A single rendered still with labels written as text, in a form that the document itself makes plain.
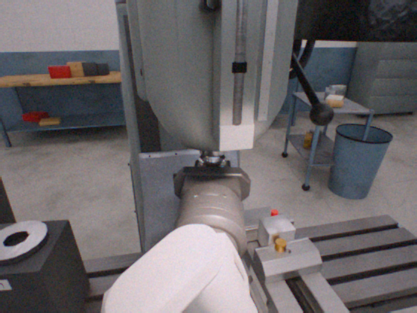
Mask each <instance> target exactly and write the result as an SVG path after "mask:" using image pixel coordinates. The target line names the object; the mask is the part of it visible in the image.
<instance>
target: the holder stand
mask: <svg viewBox="0 0 417 313"><path fill-rule="evenodd" d="M90 285H91V284H90V281H89V278H88V276H87V273H86V270H85V265H84V263H83V260H82V258H81V255H80V252H79V250H78V246H77V242H76V240H75V237H74V233H73V231H72V227H71V224H70V221H69V220H52V221H23V222H19V223H15V224H0V313H81V311H82V307H83V304H84V302H85V299H86V294H87V292H88V290H89V286H90Z"/></svg>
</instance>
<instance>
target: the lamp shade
mask: <svg viewBox="0 0 417 313"><path fill-rule="evenodd" d="M293 39H300V40H316V41H341V42H417V0H298V3H297V8H296V22H295V27H294V32H293Z"/></svg>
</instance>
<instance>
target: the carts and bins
mask: <svg viewBox="0 0 417 313"><path fill-rule="evenodd" d="M346 87H347V86H344V85H338V86H332V85H329V87H326V89H325V92H316V95H317V96H318V99H319V101H320V102H321V103H325V104H328V105H329V106H330V107H332V108H333V110H334V114H364V115H367V114H368V115H367V119H366V125H362V124H340V125H338V126H337V127H336V129H335V131H336V133H335V142H333V141H331V139H330V138H329V137H327V136H326V135H325V134H326V130H327V128H328V124H327V125H325V126H324V130H323V133H322V131H321V130H320V126H317V125H316V127H315V129H310V130H309V132H306V134H305V135H299V134H290V126H291V117H292V112H293V104H294V100H295V97H296V98H298V99H299V100H301V101H302V102H303V103H304V104H306V105H307V106H309V107H310V108H311V109H312V108H313V107H312V106H311V104H310V102H309V100H308V99H307V95H306V94H305V93H304V92H291V99H290V112H289V116H288V122H287V129H286V139H285V144H284V152H282V153H281V156H282V157H283V158H287V155H288V154H287V143H288V140H289V141H290V142H291V144H292V146H293V147H294V148H295V149H296V150H297V151H298V153H299V154H300V156H301V157H302V158H303V159H304V161H305V162H306V163H307V164H308V170H307V174H306V177H305V183H304V184H303V185H302V189H303V191H308V190H309V188H310V186H309V179H310V175H311V169H312V166H331V169H330V174H329V178H328V188H329V189H330V190H331V192H332V193H334V194H336V195H338V196H340V197H343V198H345V199H353V200H359V199H364V198H366V196H367V194H368V193H369V190H370V188H371V187H372V182H373V181H374V179H375V176H376V175H377V172H378V169H379V168H380V166H381V163H382V160H383V158H384V156H385V153H386V150H387V148H388V147H389V144H390V142H391V141H392V138H393V136H392V134H391V133H390V132H386V131H385V130H382V129H380V128H378V127H373V126H371V120H372V117H373V115H374V114H375V111H374V110H370V109H367V108H365V107H363V106H361V105H359V104H358V103H354V102H353V101H350V100H349V99H347V98H344V95H345V92H346ZM15 223H16V219H15V217H14V214H13V210H12V208H11V205H10V202H9V200H8V196H7V192H6V190H5V187H4V183H3V181H2V178H1V175H0V224H15Z"/></svg>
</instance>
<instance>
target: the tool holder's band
mask: <svg viewBox="0 0 417 313"><path fill-rule="evenodd" d="M199 163H200V165H201V166H202V167H223V166H224V165H225V164H226V156H225V155H222V156H220V158H217V159H208V158H206V156H203V155H202V154H201V155H200V158H199Z"/></svg>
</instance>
